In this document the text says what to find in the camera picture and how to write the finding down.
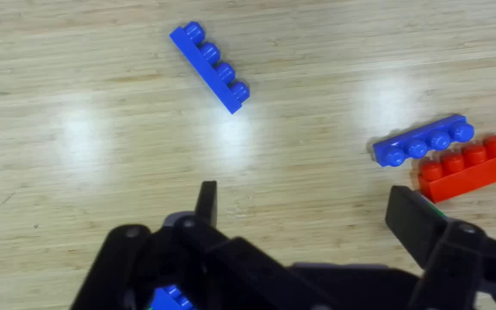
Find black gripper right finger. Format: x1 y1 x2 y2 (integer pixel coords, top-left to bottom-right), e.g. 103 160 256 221
383 184 496 310

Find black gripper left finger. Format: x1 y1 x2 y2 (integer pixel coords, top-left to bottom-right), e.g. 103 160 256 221
70 179 323 310

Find tall blue stack block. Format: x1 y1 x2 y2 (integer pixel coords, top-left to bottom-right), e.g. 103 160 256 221
146 283 194 310

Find red long block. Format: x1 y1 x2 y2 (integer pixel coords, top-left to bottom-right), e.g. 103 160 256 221
414 133 496 205

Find blue long block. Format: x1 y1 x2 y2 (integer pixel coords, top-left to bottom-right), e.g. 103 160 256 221
168 21 251 116
370 112 476 169

